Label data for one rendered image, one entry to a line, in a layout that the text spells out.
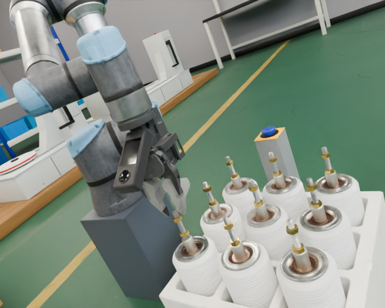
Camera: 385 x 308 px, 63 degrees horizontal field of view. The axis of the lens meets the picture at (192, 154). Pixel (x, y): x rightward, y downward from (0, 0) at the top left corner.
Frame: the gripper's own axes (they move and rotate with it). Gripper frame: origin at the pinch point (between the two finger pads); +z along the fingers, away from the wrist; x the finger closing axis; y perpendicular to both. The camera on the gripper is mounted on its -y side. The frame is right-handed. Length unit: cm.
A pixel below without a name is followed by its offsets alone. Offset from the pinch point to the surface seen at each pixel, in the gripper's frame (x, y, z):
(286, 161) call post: -13.0, 37.7, 11.9
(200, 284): -1.8, -3.7, 15.3
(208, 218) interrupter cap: 0.1, 10.4, 9.7
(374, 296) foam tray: -31.9, 2.3, 21.9
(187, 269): -0.9, -4.1, 10.9
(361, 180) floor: -28, 61, 35
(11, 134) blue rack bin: 429, 229, 3
